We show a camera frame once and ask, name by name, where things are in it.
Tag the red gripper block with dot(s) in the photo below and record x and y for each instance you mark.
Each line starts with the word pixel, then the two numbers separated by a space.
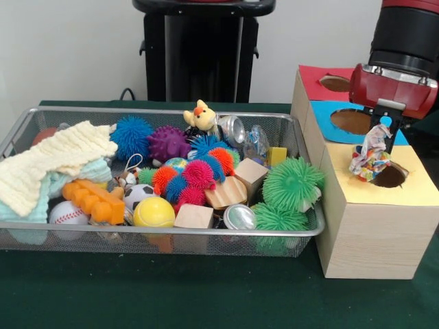
pixel 411 94

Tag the floral print cloth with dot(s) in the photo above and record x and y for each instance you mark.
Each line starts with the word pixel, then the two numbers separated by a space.
pixel 372 157

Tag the green spiky ball with eyes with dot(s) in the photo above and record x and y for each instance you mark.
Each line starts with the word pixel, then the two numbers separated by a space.
pixel 291 183

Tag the blue spiky ball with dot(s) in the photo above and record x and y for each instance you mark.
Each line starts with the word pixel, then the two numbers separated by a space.
pixel 132 135

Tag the orange plastic compartment tray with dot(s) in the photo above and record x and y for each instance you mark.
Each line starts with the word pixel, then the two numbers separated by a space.
pixel 96 202

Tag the cream waffle cloth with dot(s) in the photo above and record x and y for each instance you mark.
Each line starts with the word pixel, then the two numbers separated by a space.
pixel 51 154

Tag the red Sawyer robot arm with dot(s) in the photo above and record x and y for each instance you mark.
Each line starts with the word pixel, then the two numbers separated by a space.
pixel 404 34

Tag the wooden box with three holes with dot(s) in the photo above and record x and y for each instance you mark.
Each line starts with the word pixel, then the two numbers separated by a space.
pixel 374 233

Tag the large green spiky ball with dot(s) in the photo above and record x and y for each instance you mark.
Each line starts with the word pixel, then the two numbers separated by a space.
pixel 279 217

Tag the yellow plush duck toy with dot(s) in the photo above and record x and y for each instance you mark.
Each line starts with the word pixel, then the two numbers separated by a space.
pixel 200 114

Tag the multicolour spiky caterpillar toy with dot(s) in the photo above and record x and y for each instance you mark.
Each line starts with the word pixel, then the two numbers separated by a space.
pixel 195 174

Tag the purple spiky ball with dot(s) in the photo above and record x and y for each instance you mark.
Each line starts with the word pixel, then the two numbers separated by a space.
pixel 169 142

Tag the dark green table cloth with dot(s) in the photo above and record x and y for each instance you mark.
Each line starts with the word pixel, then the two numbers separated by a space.
pixel 205 291

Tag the yellow tennis ball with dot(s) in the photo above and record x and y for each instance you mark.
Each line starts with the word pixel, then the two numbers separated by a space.
pixel 154 212

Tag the small soccer ball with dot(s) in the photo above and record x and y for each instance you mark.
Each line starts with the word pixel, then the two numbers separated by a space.
pixel 139 195

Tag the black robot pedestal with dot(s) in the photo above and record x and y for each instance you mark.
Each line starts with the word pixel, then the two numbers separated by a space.
pixel 202 51

